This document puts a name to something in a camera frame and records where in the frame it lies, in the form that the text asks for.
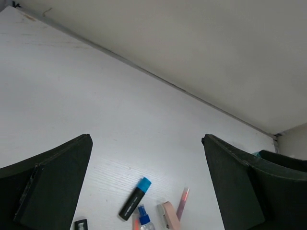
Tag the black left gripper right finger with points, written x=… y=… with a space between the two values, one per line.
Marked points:
x=257 y=193

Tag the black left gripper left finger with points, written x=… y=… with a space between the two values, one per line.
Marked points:
x=42 y=192

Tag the teal round desk organizer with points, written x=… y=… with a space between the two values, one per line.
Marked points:
x=257 y=154

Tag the pink highlighter black body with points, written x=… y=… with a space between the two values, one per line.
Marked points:
x=81 y=224

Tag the pink purple pen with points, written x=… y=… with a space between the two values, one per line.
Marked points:
x=182 y=202

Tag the orange wooden pencil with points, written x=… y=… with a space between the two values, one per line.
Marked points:
x=135 y=223

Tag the pink eraser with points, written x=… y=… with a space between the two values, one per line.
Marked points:
x=168 y=216

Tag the blue highlighter black body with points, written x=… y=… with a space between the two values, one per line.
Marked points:
x=134 y=198

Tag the clear bottle blue cap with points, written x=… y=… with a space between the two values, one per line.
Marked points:
x=144 y=219

